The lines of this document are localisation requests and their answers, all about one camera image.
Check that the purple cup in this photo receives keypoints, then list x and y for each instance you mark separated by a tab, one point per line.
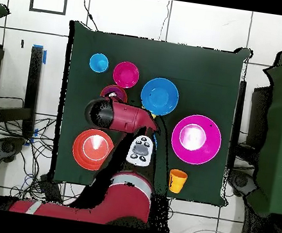
119	92

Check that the small crimson bowl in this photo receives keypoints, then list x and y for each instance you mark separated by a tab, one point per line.
126	75

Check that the small orange bowl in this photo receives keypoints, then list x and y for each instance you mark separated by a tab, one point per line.
102	91

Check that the large orange bowl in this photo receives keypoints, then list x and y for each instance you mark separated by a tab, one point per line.
92	149

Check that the orange cup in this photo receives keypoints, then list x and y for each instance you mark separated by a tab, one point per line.
177	182

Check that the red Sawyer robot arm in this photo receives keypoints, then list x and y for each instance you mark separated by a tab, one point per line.
128	117

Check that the large pink bowl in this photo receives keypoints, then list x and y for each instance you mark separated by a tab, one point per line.
206	128

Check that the light blue cup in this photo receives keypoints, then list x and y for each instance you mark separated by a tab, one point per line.
99	62

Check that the dark green table cloth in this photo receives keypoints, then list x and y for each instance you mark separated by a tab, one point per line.
200	78

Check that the blue tape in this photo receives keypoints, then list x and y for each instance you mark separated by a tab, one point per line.
44	56

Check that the black power adapter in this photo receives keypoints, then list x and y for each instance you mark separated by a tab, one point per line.
50	186

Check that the black cabinet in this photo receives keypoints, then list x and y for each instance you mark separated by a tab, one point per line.
259	115

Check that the black stand post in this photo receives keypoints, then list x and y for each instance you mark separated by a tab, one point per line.
237	122

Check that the black stand frame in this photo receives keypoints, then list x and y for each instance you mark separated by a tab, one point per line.
31	93

